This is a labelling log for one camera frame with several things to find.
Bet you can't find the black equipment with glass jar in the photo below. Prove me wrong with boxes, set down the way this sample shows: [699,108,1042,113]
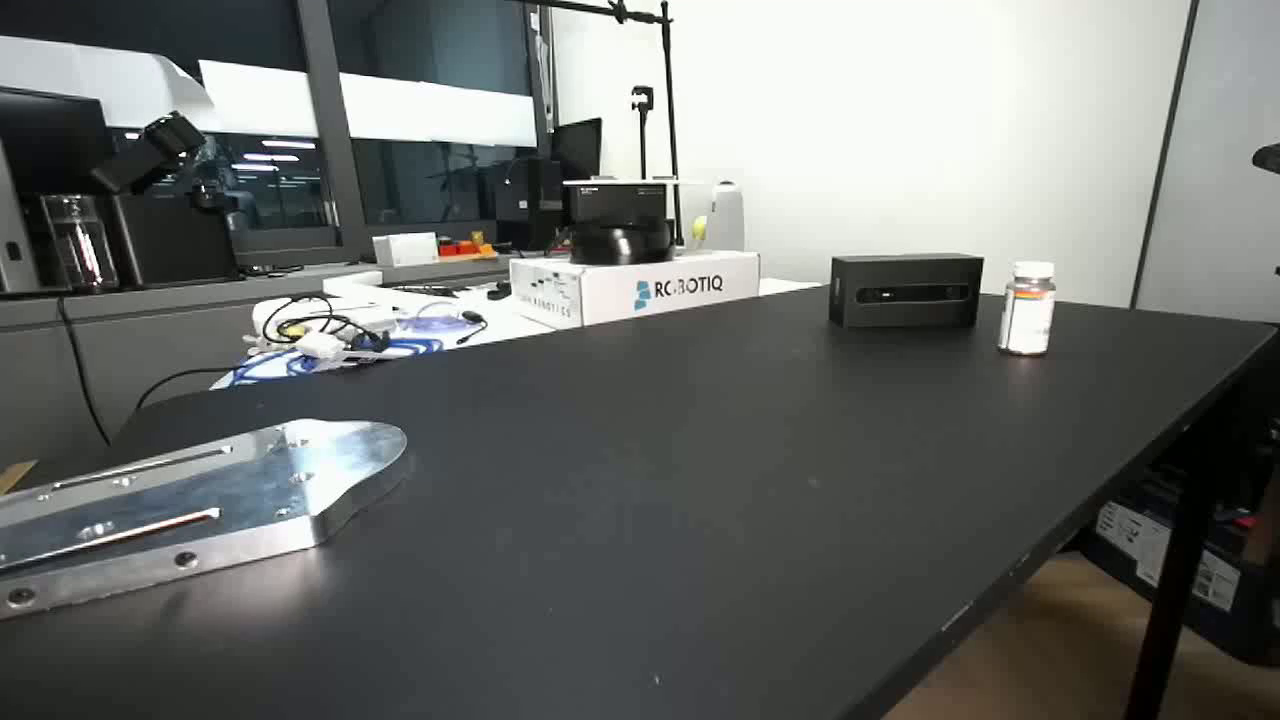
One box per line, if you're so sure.
[0,85,217,298]

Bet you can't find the translucent white plastic bottle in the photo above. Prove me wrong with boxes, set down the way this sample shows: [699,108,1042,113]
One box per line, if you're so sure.
[704,177,749,257]

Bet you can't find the tangled white and blue cables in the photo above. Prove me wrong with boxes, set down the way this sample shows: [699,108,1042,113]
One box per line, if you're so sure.
[213,293,492,393]

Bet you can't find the white pill bottle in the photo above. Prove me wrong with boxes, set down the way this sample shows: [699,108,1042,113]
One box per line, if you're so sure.
[995,257,1058,359]

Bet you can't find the black computer monitor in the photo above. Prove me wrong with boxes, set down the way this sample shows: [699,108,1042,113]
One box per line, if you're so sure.
[552,115,606,183]

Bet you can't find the black crate with white labels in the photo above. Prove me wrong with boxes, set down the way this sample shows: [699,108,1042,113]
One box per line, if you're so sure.
[1084,438,1280,671]

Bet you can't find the silver metal mounting plate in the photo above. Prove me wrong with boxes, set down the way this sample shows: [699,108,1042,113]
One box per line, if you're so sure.
[0,416,415,624]

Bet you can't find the white Robotiq cardboard box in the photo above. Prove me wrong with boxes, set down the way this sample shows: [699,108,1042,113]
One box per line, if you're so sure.
[508,248,763,333]

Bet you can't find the small white box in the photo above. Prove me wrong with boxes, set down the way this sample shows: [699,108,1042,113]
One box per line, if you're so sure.
[367,227,443,274]

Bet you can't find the black device with round lens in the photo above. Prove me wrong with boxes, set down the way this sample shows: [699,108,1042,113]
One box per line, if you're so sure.
[560,177,682,270]

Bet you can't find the black table leg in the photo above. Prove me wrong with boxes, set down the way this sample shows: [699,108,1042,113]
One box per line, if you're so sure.
[1119,397,1237,720]

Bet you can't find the black rectangular box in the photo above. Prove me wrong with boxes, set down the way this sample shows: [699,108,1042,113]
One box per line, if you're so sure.
[829,253,988,333]

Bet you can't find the black vertical stand pole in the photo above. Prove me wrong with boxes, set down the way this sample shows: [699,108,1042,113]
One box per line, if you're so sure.
[629,79,661,183]

